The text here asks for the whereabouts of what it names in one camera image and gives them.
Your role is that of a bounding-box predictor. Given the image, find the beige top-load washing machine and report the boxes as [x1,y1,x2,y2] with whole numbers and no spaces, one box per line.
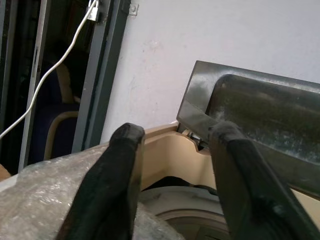
[139,124,320,240]

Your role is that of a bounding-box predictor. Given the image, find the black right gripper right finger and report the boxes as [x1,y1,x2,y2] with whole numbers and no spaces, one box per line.
[207,120,320,240]

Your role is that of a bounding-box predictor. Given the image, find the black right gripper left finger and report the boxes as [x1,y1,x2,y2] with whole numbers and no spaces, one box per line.
[56,122,146,240]

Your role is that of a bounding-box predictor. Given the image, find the metal hasp bracket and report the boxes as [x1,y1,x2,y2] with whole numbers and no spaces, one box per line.
[128,3,140,17]

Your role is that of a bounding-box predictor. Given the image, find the silver padlock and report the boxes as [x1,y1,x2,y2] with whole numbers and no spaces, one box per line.
[86,5,100,23]

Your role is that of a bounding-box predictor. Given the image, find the clear plastic bubble wrap cover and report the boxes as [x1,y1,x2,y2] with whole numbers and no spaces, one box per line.
[0,143,186,240]

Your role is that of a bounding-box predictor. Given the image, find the dark glass washer lid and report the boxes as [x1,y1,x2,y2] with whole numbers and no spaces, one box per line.
[176,60,320,198]

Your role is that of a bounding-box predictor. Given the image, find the white cable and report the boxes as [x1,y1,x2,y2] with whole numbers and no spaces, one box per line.
[0,0,100,140]

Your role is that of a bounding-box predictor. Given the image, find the grey washer drum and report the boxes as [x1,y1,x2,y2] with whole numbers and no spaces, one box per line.
[138,186,232,240]

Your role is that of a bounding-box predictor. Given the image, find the blue chair with beige frame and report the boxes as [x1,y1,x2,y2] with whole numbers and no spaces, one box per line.
[29,61,82,161]

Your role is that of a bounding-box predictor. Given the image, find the grey metal door frame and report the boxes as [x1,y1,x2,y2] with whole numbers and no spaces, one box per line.
[71,0,133,154]

